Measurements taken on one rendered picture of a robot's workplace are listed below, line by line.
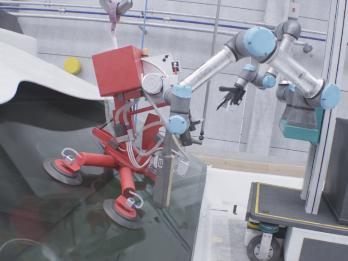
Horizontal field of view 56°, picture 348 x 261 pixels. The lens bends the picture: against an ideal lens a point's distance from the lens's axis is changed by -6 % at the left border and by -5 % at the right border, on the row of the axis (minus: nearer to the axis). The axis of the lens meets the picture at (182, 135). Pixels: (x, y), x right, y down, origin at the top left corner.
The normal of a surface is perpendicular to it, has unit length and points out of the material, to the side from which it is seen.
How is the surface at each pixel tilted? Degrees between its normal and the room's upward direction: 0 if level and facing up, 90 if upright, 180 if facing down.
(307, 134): 90
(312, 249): 90
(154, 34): 90
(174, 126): 90
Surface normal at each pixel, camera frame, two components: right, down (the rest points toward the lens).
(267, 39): 0.16, 0.10
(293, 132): -0.23, 0.11
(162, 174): -0.66, 0.02
